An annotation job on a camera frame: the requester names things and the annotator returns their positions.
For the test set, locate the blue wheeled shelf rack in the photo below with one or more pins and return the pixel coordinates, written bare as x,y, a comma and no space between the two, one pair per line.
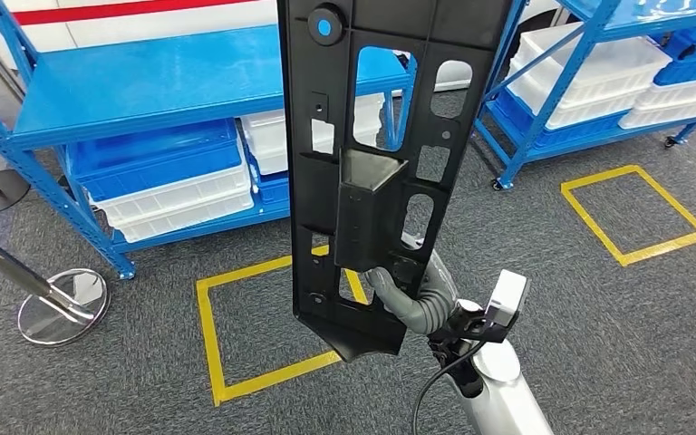
654,13

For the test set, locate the blue metal shelf rack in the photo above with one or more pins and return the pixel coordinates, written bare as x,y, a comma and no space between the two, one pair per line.
144,84

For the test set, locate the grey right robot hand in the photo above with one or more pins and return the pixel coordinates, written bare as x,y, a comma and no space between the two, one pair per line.
387,294

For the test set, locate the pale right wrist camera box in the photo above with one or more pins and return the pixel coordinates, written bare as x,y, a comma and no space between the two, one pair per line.
507,297

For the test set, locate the long black plastic part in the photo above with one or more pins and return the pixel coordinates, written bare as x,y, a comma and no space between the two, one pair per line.
318,180

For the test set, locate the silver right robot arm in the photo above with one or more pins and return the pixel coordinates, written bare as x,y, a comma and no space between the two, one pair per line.
504,396

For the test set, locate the chrome stanchion with round base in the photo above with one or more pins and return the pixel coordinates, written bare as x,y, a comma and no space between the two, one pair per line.
63,306

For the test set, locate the white car with red stripe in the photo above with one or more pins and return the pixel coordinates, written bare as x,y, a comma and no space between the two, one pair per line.
162,30

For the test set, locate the yellow floor tape square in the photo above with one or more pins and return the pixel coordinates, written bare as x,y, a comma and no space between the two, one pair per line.
210,336
588,222

